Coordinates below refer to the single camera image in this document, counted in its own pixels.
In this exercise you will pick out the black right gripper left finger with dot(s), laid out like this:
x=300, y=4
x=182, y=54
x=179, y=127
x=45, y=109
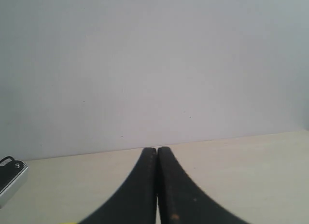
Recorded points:
x=135, y=200

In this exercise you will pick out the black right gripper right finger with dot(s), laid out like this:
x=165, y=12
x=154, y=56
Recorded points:
x=181, y=201

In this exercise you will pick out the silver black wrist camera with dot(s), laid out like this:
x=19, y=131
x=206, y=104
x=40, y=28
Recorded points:
x=13, y=174

